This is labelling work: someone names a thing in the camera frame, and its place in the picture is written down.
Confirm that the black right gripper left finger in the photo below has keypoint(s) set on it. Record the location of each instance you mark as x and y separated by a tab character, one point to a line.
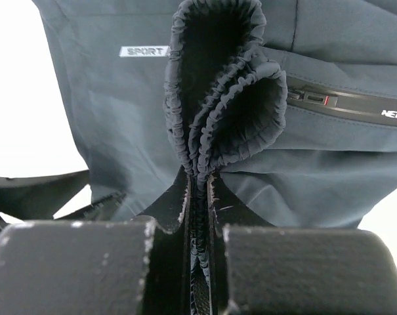
139	266

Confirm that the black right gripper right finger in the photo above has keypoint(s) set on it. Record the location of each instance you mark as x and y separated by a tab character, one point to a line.
257	268

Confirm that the dark navy shorts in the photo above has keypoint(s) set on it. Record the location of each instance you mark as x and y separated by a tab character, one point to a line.
292	103

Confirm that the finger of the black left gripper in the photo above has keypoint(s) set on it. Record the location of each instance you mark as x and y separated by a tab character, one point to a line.
100	210
36	198

